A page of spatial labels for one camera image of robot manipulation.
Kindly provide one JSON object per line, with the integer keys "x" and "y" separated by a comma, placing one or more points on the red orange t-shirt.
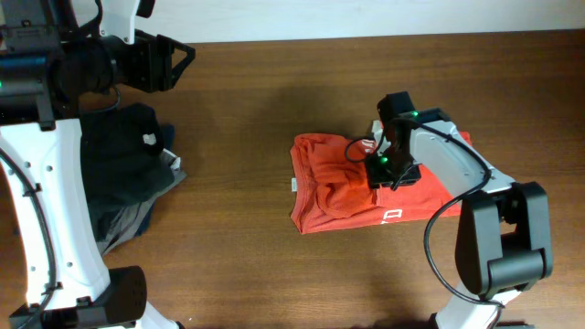
{"x": 332, "y": 193}

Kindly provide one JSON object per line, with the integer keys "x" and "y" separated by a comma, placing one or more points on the grey folded garment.
{"x": 132, "y": 221}

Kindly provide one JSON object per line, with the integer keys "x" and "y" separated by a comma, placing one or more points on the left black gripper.
{"x": 156, "y": 54}

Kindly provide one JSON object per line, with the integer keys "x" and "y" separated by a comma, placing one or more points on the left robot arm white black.
{"x": 49, "y": 60}

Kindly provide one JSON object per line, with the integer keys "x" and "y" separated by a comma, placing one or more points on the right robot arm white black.
{"x": 503, "y": 245}

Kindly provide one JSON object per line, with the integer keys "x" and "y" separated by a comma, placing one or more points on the black folded garment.
{"x": 119, "y": 150}

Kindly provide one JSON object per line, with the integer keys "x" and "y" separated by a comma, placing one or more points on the navy blue folded garment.
{"x": 159, "y": 181}

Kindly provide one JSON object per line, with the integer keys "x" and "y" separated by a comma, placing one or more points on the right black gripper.
{"x": 375, "y": 175}

